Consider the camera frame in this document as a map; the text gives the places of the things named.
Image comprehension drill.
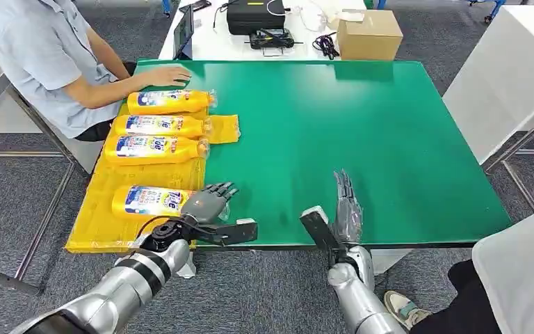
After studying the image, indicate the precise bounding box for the person's pale sneaker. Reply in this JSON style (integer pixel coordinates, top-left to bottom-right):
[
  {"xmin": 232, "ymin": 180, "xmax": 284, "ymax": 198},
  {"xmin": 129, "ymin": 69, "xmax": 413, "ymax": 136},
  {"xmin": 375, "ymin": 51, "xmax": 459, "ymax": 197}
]
[{"xmin": 383, "ymin": 290, "xmax": 434, "ymax": 331}]

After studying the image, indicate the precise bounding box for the white desk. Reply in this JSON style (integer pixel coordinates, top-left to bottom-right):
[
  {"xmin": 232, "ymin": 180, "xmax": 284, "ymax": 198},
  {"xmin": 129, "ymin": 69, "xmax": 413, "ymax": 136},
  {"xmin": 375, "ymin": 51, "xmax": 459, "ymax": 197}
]
[{"xmin": 159, "ymin": 0, "xmax": 369, "ymax": 62}]

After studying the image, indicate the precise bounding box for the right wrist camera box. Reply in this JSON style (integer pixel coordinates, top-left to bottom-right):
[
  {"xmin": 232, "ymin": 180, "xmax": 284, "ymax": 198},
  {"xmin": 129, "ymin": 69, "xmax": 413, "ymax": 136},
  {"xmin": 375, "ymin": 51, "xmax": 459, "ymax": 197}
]
[{"xmin": 300, "ymin": 205, "xmax": 348, "ymax": 266}]

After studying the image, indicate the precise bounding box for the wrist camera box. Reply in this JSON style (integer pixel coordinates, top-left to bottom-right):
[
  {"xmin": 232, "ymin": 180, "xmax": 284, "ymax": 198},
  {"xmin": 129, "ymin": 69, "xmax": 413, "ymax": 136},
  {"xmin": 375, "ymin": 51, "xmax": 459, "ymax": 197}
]
[
  {"xmin": 197, "ymin": 218, "xmax": 259, "ymax": 246},
  {"xmin": 300, "ymin": 205, "xmax": 348, "ymax": 266}
]

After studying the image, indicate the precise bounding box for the brown cardboard box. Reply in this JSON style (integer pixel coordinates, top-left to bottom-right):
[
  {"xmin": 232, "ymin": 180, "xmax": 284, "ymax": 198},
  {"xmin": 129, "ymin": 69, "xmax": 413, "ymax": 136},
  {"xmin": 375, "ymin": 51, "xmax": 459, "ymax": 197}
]
[{"xmin": 337, "ymin": 9, "xmax": 404, "ymax": 62}]

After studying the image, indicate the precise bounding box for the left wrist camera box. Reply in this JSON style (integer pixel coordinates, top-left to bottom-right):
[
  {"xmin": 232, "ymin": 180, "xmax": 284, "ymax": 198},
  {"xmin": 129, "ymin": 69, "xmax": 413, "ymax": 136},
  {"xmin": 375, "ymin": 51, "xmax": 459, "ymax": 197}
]
[{"xmin": 197, "ymin": 218, "xmax": 259, "ymax": 246}]

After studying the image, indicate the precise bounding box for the black carrying case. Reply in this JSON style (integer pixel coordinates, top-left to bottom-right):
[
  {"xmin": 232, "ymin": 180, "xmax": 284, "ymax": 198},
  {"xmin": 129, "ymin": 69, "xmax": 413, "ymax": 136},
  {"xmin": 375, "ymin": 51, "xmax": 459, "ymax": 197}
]
[{"xmin": 226, "ymin": 0, "xmax": 287, "ymax": 36}]

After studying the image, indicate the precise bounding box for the black handheld controller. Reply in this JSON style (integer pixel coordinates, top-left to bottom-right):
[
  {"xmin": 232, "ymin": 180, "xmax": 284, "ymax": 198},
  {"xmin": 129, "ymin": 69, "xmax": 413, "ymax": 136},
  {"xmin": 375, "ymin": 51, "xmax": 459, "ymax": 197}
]
[{"xmin": 249, "ymin": 28, "xmax": 296, "ymax": 50}]

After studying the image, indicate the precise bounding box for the yellow plastic sheet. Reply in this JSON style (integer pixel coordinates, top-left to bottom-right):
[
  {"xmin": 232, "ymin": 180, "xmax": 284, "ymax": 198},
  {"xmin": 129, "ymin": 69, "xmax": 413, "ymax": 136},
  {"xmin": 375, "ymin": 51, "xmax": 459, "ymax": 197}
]
[{"xmin": 64, "ymin": 103, "xmax": 241, "ymax": 255}]

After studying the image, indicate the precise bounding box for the grey metal frame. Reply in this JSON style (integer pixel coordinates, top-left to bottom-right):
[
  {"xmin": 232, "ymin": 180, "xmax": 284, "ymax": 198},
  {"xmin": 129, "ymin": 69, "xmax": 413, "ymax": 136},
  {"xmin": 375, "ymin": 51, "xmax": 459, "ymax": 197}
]
[{"xmin": 0, "ymin": 73, "xmax": 88, "ymax": 296}]

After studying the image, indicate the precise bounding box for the white table leg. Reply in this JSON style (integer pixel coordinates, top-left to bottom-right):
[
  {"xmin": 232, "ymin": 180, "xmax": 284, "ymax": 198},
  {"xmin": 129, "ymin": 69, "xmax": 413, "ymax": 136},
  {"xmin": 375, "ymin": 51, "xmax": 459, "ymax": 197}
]
[
  {"xmin": 175, "ymin": 262, "xmax": 197, "ymax": 280},
  {"xmin": 370, "ymin": 248, "xmax": 411, "ymax": 276}
]

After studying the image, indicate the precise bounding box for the white side table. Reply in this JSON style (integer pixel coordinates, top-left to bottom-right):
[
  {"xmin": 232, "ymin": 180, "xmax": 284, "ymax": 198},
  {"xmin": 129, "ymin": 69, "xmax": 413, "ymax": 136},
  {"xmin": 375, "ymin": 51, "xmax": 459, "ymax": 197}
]
[{"xmin": 442, "ymin": 4, "xmax": 534, "ymax": 213}]

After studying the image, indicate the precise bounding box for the clear plastic bag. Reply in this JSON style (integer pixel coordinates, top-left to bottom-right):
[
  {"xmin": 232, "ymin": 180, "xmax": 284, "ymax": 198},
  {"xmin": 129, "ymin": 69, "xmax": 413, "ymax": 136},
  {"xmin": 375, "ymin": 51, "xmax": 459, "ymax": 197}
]
[{"xmin": 299, "ymin": 4, "xmax": 337, "ymax": 32}]

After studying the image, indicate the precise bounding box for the black coiled cable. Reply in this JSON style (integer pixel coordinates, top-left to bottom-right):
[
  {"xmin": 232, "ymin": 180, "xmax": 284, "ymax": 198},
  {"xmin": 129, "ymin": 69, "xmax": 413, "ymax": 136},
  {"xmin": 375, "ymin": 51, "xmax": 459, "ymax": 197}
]
[{"xmin": 313, "ymin": 32, "xmax": 341, "ymax": 61}]

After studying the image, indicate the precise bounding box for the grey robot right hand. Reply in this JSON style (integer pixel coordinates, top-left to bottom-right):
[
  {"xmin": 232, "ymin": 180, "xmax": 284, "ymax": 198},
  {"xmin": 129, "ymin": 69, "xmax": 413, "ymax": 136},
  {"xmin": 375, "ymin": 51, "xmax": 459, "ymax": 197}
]
[{"xmin": 331, "ymin": 169, "xmax": 364, "ymax": 245}]

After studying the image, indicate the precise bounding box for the standing person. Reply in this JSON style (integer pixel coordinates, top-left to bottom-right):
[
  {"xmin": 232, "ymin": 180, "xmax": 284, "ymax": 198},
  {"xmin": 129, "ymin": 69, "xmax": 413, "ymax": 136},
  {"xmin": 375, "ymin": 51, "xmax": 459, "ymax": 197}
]
[{"xmin": 410, "ymin": 193, "xmax": 534, "ymax": 334}]

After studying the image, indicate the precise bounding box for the orange drink bottle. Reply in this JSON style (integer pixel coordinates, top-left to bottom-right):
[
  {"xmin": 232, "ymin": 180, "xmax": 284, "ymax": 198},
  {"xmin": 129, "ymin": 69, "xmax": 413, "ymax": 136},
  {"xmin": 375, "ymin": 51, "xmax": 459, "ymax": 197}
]
[
  {"xmin": 126, "ymin": 88, "xmax": 217, "ymax": 116},
  {"xmin": 111, "ymin": 185, "xmax": 231, "ymax": 221},
  {"xmin": 112, "ymin": 114, "xmax": 213, "ymax": 140},
  {"xmin": 104, "ymin": 134, "xmax": 210, "ymax": 166}
]

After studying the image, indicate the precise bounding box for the green table mat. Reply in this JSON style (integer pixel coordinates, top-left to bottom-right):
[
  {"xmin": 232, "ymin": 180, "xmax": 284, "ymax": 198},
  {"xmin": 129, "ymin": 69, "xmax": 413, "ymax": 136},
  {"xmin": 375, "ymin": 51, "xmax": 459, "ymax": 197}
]
[{"xmin": 131, "ymin": 60, "xmax": 512, "ymax": 248}]

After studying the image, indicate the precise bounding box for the blue chair base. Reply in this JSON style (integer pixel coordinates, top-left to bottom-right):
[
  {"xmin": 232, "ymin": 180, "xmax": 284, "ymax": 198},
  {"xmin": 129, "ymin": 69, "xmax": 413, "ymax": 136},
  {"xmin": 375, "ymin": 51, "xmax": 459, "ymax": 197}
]
[{"xmin": 483, "ymin": 0, "xmax": 508, "ymax": 23}]

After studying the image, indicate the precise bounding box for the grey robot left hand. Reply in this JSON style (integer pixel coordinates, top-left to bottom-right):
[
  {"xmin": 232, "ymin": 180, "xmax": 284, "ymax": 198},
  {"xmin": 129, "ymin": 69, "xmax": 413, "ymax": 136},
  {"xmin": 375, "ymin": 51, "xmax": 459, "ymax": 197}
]
[{"xmin": 180, "ymin": 182, "xmax": 239, "ymax": 225}]

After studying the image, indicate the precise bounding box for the seated person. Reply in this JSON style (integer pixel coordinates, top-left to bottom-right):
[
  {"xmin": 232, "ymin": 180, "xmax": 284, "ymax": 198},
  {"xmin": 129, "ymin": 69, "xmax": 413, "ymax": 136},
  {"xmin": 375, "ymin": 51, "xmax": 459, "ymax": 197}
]
[{"xmin": 0, "ymin": 0, "xmax": 193, "ymax": 143}]

